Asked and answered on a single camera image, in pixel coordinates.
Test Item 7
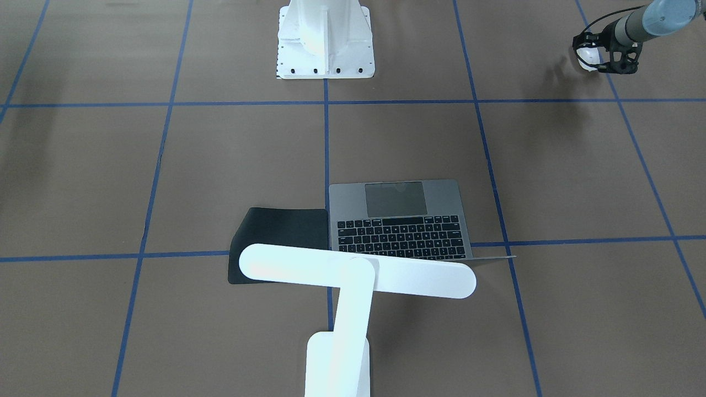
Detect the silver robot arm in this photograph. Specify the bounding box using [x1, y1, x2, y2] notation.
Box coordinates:
[571, 1, 704, 75]

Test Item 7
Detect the grey laptop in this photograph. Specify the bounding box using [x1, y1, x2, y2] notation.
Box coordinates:
[328, 179, 509, 263]

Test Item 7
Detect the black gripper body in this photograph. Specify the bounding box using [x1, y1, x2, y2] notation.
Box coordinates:
[573, 31, 643, 75]

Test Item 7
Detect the white computer mouse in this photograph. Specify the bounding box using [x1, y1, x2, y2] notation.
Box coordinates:
[575, 47, 601, 71]

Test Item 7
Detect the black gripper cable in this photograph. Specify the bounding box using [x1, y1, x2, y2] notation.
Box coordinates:
[582, 6, 649, 39]

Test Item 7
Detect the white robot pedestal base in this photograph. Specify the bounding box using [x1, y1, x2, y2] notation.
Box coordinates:
[276, 1, 376, 79]

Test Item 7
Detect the black mouse pad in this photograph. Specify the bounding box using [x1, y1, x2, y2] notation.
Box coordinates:
[227, 207, 329, 285]

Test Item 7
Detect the white desk lamp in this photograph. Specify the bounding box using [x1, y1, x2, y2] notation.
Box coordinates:
[239, 244, 477, 396]

